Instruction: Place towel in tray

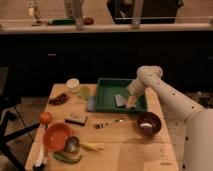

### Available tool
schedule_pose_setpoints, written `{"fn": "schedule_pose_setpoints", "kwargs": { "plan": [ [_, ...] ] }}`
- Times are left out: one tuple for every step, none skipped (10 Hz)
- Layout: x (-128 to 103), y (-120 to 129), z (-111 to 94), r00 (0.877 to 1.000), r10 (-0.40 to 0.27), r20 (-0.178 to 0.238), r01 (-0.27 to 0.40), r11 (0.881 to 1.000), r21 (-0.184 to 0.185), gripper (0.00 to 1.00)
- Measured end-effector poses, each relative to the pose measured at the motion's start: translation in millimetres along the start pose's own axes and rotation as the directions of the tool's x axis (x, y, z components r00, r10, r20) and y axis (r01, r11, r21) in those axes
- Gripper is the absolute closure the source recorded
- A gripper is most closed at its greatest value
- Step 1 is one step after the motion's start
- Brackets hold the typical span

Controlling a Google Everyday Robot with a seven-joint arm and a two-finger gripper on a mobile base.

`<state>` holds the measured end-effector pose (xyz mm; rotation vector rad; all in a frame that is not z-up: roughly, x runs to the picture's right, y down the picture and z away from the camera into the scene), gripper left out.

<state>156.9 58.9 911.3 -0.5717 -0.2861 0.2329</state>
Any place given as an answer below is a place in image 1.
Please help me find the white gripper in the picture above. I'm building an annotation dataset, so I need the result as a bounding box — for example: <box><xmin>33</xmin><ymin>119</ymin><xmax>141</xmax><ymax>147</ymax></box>
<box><xmin>126</xmin><ymin>79</ymin><xmax>145</xmax><ymax>108</ymax></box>

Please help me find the grey towel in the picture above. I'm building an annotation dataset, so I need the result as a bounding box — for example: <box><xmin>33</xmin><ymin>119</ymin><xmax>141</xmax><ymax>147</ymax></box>
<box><xmin>115</xmin><ymin>94</ymin><xmax>136</xmax><ymax>109</ymax></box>

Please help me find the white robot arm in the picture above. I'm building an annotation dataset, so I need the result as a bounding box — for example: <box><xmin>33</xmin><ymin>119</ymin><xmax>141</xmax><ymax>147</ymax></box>
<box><xmin>127</xmin><ymin>66</ymin><xmax>213</xmax><ymax>171</ymax></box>

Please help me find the green plastic tray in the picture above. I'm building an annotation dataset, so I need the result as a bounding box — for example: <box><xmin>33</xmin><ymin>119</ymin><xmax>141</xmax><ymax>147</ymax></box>
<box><xmin>95</xmin><ymin>78</ymin><xmax>148</xmax><ymax>114</ymax></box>

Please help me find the dark brown bowl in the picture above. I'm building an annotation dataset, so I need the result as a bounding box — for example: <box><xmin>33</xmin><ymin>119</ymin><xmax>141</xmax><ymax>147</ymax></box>
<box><xmin>137</xmin><ymin>112</ymin><xmax>162</xmax><ymax>137</ymax></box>

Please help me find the blue grey cloth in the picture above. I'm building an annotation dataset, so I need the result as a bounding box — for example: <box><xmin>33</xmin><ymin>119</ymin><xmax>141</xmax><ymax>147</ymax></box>
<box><xmin>87</xmin><ymin>96</ymin><xmax>95</xmax><ymax>112</ymax></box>

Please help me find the metal fork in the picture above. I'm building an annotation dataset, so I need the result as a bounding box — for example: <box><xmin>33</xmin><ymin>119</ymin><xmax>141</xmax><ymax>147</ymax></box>
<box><xmin>94</xmin><ymin>118</ymin><xmax>124</xmax><ymax>129</ymax></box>

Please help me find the pale green cup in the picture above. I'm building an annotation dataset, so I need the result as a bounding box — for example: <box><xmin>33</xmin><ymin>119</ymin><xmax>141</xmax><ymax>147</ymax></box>
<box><xmin>78</xmin><ymin>86</ymin><xmax>90</xmax><ymax>101</ymax></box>

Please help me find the brown block sponge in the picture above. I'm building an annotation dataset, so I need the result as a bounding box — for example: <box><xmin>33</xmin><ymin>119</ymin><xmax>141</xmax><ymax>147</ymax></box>
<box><xmin>64</xmin><ymin>113</ymin><xmax>87</xmax><ymax>126</ymax></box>

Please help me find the yellow banana toy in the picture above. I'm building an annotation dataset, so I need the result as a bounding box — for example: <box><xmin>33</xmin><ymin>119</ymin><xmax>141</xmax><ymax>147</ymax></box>
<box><xmin>81</xmin><ymin>143</ymin><xmax>104</xmax><ymax>150</ymax></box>

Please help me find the white round container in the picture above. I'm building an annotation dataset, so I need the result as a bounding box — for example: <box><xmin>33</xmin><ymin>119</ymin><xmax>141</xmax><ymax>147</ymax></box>
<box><xmin>66</xmin><ymin>78</ymin><xmax>80</xmax><ymax>93</ymax></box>

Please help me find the dark grape bunch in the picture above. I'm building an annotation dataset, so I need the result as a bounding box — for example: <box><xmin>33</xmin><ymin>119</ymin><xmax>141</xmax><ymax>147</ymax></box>
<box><xmin>49</xmin><ymin>93</ymin><xmax>69</xmax><ymax>105</ymax></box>

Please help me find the small metal cup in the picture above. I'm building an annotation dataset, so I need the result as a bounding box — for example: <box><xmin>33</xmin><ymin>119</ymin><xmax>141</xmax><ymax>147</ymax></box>
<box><xmin>64</xmin><ymin>136</ymin><xmax>80</xmax><ymax>154</ymax></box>

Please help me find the orange bowl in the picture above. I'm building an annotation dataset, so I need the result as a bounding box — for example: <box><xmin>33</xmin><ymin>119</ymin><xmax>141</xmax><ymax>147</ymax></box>
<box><xmin>43</xmin><ymin>122</ymin><xmax>74</xmax><ymax>151</ymax></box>

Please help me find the orange tomato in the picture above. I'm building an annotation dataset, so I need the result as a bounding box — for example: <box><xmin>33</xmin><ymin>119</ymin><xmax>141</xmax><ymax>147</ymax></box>
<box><xmin>39</xmin><ymin>112</ymin><xmax>52</xmax><ymax>124</ymax></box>

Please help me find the green chili pepper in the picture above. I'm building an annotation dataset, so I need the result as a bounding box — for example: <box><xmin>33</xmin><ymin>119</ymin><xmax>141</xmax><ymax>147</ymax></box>
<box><xmin>53</xmin><ymin>152</ymin><xmax>82</xmax><ymax>164</ymax></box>

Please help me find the white handled utensil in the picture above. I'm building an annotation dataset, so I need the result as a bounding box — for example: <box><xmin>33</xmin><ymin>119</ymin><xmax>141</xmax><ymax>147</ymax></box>
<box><xmin>33</xmin><ymin>124</ymin><xmax>48</xmax><ymax>169</ymax></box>

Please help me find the black chair frame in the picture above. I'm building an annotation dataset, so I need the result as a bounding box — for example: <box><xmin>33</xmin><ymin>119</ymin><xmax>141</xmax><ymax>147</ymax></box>
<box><xmin>0</xmin><ymin>66</ymin><xmax>41</xmax><ymax>171</ymax></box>

